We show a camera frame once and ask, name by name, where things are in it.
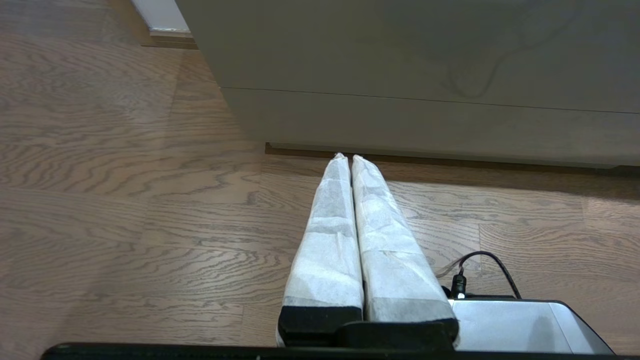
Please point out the cream glossy cabinet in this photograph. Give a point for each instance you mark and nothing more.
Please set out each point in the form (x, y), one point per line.
(425, 130)

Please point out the cream cabinet drawer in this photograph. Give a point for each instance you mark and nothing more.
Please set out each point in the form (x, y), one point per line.
(400, 45)

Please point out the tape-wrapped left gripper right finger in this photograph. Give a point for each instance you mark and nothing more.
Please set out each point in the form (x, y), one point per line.
(390, 260)

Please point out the silver robot base box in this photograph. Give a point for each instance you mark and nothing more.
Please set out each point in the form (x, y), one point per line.
(510, 325)

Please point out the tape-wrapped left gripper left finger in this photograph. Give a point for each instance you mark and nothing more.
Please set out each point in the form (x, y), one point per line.
(327, 240)

